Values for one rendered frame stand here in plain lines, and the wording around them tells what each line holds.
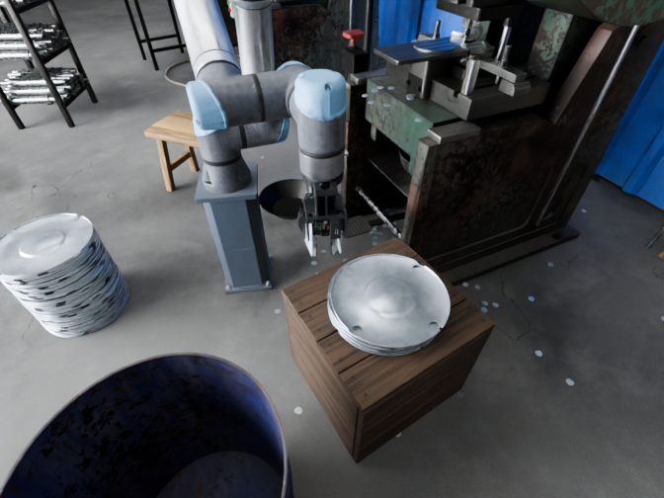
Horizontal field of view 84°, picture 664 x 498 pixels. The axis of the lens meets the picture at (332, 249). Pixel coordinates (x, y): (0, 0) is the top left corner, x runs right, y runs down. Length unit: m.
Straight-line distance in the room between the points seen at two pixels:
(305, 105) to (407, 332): 0.54
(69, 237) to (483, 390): 1.40
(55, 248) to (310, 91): 1.07
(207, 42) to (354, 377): 0.69
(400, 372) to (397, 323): 0.11
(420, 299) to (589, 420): 0.68
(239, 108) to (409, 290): 0.58
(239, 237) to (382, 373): 0.68
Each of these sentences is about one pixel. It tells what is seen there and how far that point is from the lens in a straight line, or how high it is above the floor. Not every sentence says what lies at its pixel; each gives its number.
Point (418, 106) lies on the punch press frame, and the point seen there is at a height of 0.64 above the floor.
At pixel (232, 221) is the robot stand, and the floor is 0.34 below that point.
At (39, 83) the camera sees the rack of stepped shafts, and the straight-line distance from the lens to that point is 3.14.
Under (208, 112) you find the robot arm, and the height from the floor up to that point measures 0.87.
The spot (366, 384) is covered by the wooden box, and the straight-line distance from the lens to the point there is 0.84.
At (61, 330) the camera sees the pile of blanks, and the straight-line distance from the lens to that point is 1.58.
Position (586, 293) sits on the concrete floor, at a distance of 1.73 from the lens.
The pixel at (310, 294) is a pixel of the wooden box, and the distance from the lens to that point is 0.98.
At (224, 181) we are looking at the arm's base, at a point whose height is 0.49.
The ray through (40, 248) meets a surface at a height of 0.32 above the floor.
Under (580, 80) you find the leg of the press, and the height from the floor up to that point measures 0.71.
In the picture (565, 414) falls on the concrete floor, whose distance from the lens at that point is 1.38.
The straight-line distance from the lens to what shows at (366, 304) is 0.90.
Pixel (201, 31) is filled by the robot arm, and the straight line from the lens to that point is 0.73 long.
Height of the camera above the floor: 1.11
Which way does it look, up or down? 44 degrees down
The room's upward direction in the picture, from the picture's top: straight up
